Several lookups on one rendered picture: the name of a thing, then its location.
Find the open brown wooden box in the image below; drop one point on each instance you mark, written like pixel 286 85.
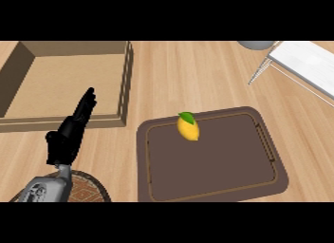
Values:
pixel 58 85

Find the round brown patterned basket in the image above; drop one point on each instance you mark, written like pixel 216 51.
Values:
pixel 87 190

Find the dark brown tray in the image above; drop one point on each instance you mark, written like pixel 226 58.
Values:
pixel 211 158

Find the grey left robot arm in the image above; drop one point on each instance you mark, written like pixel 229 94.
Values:
pixel 46 186

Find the grey round object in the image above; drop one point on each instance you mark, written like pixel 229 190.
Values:
pixel 254 44

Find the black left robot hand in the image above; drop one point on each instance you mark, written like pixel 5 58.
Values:
pixel 70 133

